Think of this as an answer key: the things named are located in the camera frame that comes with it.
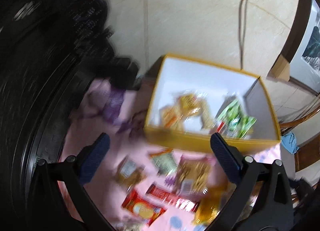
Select green apple candy bag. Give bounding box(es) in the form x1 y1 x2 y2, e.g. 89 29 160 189
216 97 257 139

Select clear round cookie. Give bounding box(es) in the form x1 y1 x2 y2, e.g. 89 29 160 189
114 156 146 193

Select orange translucent snack packet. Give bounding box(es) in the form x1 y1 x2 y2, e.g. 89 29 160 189
192 183 236 225

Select pink packet of crackers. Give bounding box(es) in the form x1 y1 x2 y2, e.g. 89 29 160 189
174 155 215 196

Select red chocolate bar wrapper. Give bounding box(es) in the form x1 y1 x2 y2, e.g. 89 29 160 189
145 183 200 213

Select small orange green candy packet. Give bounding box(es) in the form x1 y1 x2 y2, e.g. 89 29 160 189
148 149 178 176

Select small bread yellow packet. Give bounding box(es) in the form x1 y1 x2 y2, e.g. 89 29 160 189
176 92 206 120

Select red round biscuit packet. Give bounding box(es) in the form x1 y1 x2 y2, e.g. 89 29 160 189
121 189 167 226

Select orange rice crisp block packet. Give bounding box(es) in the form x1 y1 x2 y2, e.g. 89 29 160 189
160 104 189 131

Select clear packet white balls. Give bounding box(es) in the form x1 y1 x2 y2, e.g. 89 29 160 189
115 222 143 231

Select pink floral tablecloth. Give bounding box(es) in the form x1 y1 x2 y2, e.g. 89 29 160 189
57 78 282 231

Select blue cloth on chair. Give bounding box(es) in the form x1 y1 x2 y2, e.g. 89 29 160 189
281 132 299 155

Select yellow cardboard box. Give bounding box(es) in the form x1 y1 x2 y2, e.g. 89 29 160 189
144 53 280 154

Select wooden armchair with cushion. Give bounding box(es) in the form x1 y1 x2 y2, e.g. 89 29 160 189
280 110 319 186

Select framed lotus painting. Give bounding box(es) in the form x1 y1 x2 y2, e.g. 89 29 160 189
286 0 319 94

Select dark carved wooden furniture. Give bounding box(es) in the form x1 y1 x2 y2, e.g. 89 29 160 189
1 0 140 222

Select cardboard frame corner protector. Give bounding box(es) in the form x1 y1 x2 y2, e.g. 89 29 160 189
268 54 290 82

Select grey plug and cable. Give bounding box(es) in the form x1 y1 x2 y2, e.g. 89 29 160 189
237 0 259 70

